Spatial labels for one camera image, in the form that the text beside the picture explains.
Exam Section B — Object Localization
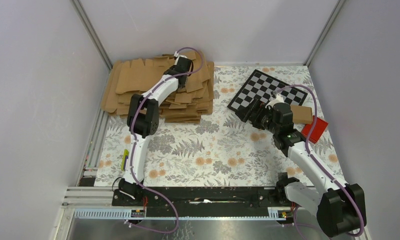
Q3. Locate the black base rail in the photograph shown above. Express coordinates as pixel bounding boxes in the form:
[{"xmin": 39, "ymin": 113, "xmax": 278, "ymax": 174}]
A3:
[{"xmin": 111, "ymin": 186, "xmax": 290, "ymax": 217}]

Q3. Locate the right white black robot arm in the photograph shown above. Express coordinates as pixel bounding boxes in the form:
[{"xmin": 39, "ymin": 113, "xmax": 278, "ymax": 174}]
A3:
[{"xmin": 235, "ymin": 99, "xmax": 367, "ymax": 237}]

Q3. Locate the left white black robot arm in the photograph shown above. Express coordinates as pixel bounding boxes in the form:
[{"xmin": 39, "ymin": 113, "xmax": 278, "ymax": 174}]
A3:
[{"xmin": 118, "ymin": 54, "xmax": 194, "ymax": 206}]

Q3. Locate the yellow green small object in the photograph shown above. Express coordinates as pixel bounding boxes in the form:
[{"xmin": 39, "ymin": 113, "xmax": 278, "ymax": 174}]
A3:
[{"xmin": 120, "ymin": 149, "xmax": 129, "ymax": 171}]

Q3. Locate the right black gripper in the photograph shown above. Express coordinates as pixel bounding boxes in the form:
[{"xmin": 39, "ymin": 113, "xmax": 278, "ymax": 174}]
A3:
[{"xmin": 234, "ymin": 98, "xmax": 279, "ymax": 135}]

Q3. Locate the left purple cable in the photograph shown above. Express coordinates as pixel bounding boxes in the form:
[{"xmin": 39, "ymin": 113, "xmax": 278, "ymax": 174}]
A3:
[{"xmin": 123, "ymin": 46, "xmax": 206, "ymax": 235}]

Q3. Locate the stack of cardboard blanks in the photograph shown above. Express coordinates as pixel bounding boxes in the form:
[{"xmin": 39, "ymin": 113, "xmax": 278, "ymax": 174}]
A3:
[{"xmin": 100, "ymin": 50, "xmax": 215, "ymax": 124}]

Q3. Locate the floral table mat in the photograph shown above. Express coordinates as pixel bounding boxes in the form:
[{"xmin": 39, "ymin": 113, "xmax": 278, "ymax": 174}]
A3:
[{"xmin": 93, "ymin": 66, "xmax": 344, "ymax": 187}]

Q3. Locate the folded small cardboard box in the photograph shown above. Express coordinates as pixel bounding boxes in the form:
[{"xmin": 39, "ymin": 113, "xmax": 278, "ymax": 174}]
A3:
[{"xmin": 290, "ymin": 105, "xmax": 314, "ymax": 125}]

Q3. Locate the red box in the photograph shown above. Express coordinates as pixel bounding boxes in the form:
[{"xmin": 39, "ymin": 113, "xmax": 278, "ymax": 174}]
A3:
[{"xmin": 301, "ymin": 117, "xmax": 329, "ymax": 144}]

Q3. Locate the perforated metal cable tray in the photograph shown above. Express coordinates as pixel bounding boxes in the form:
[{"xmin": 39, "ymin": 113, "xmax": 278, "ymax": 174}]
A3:
[{"xmin": 74, "ymin": 205, "xmax": 286, "ymax": 221}]

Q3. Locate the black white checkerboard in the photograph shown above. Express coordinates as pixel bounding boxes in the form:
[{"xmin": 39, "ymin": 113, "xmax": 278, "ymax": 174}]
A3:
[{"xmin": 227, "ymin": 69, "xmax": 310, "ymax": 117}]

